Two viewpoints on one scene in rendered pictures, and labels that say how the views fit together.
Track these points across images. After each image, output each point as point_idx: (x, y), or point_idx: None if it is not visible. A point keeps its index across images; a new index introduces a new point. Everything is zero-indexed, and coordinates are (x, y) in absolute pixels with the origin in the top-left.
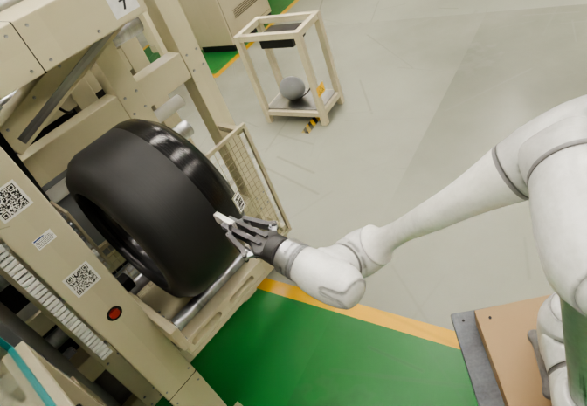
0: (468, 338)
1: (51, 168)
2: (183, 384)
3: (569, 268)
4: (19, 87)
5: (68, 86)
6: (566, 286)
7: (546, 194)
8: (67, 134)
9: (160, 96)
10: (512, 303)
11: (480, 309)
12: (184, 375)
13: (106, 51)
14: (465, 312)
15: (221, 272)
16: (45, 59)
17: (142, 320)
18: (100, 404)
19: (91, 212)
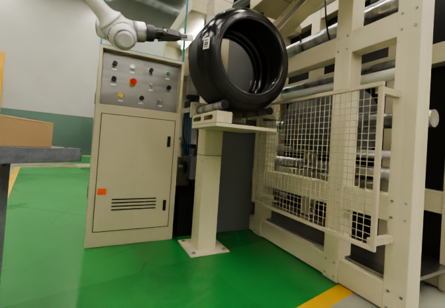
0: (53, 146)
1: (293, 66)
2: (200, 154)
3: None
4: (262, 0)
5: (293, 11)
6: None
7: None
8: (306, 51)
9: (361, 46)
10: (11, 116)
11: (46, 122)
12: (201, 150)
13: (346, 5)
14: (67, 148)
15: (201, 89)
16: None
17: (206, 102)
18: (179, 104)
19: (254, 69)
